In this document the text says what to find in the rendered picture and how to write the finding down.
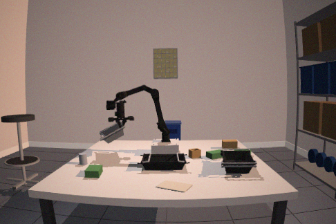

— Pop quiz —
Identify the grey cylinder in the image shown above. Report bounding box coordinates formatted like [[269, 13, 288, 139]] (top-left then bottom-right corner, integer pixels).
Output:
[[79, 153, 88, 165]]

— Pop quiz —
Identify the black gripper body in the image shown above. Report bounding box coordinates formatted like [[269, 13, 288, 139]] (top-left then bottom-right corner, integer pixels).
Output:
[[108, 109, 134, 122]]

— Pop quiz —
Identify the brown rectangular block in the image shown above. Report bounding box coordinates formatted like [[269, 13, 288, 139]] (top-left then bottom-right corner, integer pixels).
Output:
[[222, 139, 238, 149]]

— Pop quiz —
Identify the small brown open box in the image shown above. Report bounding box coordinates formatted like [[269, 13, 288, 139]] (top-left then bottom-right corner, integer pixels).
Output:
[[188, 148, 201, 159]]

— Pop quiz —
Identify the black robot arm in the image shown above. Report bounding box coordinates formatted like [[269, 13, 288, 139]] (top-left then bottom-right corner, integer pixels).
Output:
[[106, 84, 171, 142]]

